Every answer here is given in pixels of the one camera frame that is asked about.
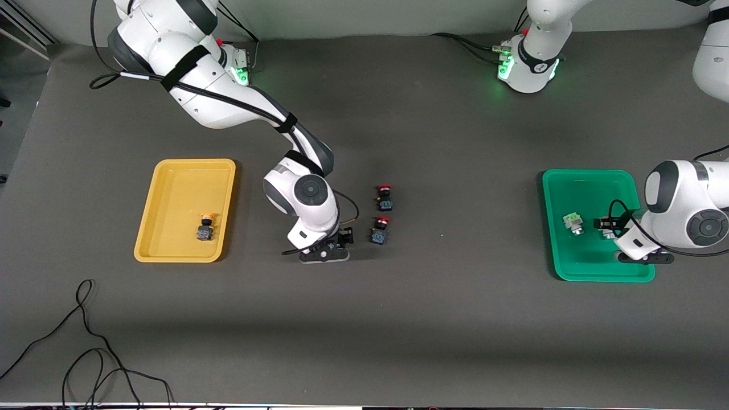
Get green plastic tray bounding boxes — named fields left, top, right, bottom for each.
left=541, top=169, right=656, bottom=283

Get yellow plastic tray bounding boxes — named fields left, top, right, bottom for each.
left=134, top=158, right=236, bottom=263

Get grey metal rack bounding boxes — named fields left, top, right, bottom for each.
left=0, top=0, right=58, bottom=60

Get black cable along right arm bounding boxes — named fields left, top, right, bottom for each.
left=89, top=0, right=361, bottom=256

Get loose black table cable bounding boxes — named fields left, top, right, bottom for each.
left=0, top=278, right=174, bottom=410

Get black cable at right arm base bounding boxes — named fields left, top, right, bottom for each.
left=216, top=3, right=260, bottom=70

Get black cables at left arm base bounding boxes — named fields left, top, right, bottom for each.
left=431, top=32, right=510, bottom=64

